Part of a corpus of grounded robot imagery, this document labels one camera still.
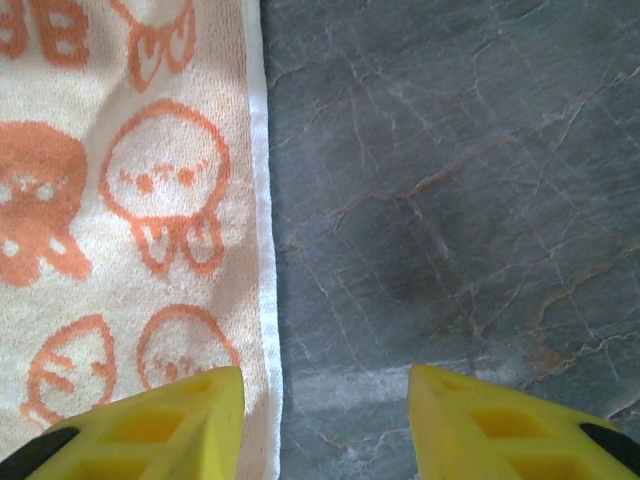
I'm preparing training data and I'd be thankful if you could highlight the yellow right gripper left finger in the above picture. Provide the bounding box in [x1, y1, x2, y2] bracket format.
[0, 365, 247, 480]

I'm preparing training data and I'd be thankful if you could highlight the bear print towel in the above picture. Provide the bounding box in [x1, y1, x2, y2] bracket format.
[0, 0, 284, 480]

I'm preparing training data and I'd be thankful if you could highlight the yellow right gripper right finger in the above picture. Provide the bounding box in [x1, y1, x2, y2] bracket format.
[408, 363, 640, 480]

